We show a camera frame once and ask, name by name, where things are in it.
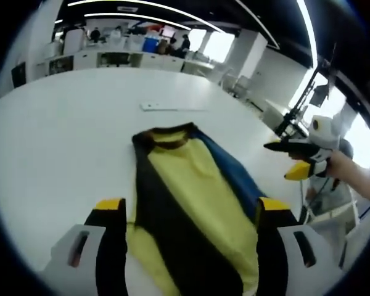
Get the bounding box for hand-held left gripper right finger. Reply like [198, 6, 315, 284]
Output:
[255, 196, 347, 296]

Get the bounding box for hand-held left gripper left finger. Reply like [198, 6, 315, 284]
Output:
[39, 197, 130, 296]

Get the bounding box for yellow blue grey garment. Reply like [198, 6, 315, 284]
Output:
[125, 122, 268, 296]

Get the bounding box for person's right hand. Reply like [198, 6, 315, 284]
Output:
[326, 150, 352, 186]

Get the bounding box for black tripod stand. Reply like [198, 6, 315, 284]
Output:
[273, 55, 337, 140]

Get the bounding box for white mesh office chair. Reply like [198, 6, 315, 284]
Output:
[221, 69, 251, 97]

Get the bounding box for white window pillar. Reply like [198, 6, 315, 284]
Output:
[234, 31, 268, 91]

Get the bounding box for ceiling light strip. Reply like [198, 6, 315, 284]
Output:
[233, 0, 281, 49]
[297, 0, 319, 59]

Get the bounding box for white flat table strip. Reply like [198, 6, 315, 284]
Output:
[139, 101, 209, 113]

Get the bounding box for row of white desk cabinets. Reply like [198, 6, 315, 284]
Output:
[36, 50, 211, 77]

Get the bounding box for blue container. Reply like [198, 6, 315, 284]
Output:
[142, 36, 159, 54]

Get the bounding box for black bin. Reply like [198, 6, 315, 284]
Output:
[11, 61, 27, 89]

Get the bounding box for long curved ceiling light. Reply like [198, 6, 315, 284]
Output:
[67, 0, 223, 33]

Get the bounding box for black office chair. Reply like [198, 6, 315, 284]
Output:
[101, 52, 131, 67]

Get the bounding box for white panel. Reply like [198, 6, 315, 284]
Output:
[64, 29, 87, 57]

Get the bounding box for white square pillar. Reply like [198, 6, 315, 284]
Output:
[0, 0, 66, 93]

